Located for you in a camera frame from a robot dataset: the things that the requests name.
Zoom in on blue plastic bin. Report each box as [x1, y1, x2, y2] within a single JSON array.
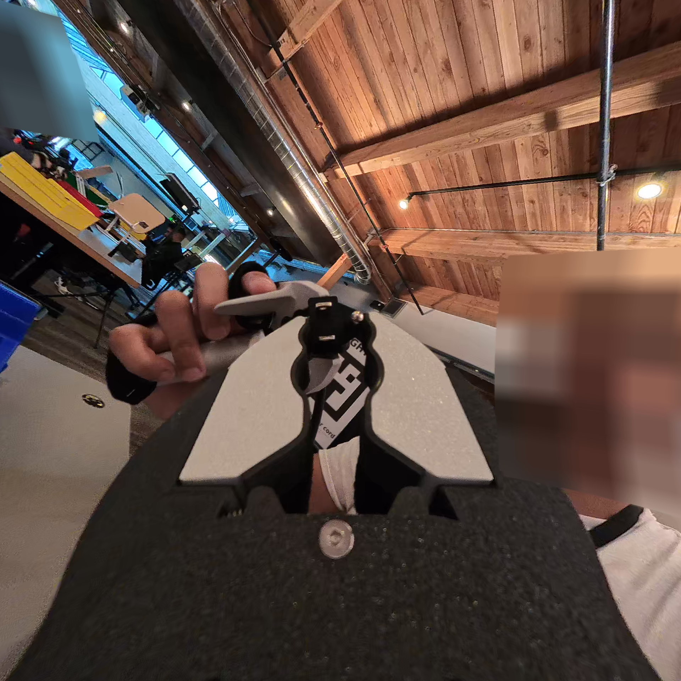
[[0, 282, 41, 373]]

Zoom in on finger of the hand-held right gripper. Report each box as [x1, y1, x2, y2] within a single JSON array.
[[306, 359, 341, 394], [215, 281, 331, 328]]

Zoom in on wooden table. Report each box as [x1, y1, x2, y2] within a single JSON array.
[[0, 176, 144, 288]]

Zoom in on yellow storage bins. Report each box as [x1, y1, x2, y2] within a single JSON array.
[[0, 151, 99, 231]]

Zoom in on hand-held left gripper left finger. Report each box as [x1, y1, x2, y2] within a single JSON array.
[[178, 319, 319, 485]]

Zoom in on black power cord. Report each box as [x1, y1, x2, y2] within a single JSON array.
[[306, 297, 369, 360]]

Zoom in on black ceiling pipe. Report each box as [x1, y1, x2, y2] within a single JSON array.
[[399, 167, 681, 209]]

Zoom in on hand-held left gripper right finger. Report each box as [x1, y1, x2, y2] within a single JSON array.
[[358, 313, 494, 485]]

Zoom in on spiral metal duct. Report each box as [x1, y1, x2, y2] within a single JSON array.
[[176, 0, 374, 284]]

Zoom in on grey ceiling pipe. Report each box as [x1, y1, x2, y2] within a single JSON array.
[[595, 0, 619, 252]]

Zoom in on person's right hand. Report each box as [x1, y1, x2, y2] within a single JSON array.
[[109, 262, 277, 421]]

